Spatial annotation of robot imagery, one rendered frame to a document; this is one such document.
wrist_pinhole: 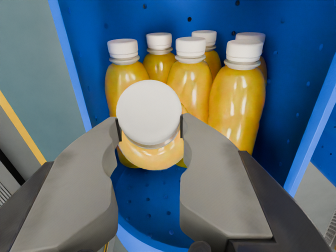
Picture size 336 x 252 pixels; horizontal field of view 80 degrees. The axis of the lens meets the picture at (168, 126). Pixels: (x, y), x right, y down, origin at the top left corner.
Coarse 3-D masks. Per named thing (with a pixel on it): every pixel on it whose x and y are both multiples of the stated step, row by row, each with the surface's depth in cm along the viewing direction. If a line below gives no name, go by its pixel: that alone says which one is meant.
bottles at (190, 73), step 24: (120, 48) 25; (168, 48) 31; (192, 48) 25; (120, 72) 26; (144, 72) 28; (168, 72) 31; (192, 72) 26; (216, 72) 32; (264, 72) 29; (192, 96) 27
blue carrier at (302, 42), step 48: (48, 0) 17; (96, 0) 26; (144, 0) 31; (192, 0) 33; (240, 0) 31; (288, 0) 26; (96, 48) 27; (144, 48) 34; (288, 48) 27; (96, 96) 28; (288, 96) 28; (288, 144) 29; (144, 192) 35; (288, 192) 20; (144, 240) 23; (192, 240) 28
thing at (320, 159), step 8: (328, 120) 76; (328, 128) 74; (320, 136) 76; (328, 136) 73; (320, 144) 75; (328, 144) 72; (320, 152) 75; (328, 152) 72; (312, 160) 81; (320, 160) 76; (328, 160) 72; (320, 168) 77; (328, 168) 72; (328, 176) 74
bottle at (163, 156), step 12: (120, 144) 16; (132, 144) 14; (156, 144) 13; (168, 144) 14; (180, 144) 15; (132, 156) 15; (144, 156) 15; (156, 156) 15; (168, 156) 15; (180, 156) 17; (144, 168) 17; (156, 168) 17
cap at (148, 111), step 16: (144, 80) 12; (128, 96) 12; (144, 96) 12; (160, 96) 12; (176, 96) 12; (128, 112) 12; (144, 112) 12; (160, 112) 12; (176, 112) 12; (128, 128) 11; (144, 128) 12; (160, 128) 12; (176, 128) 12; (144, 144) 12
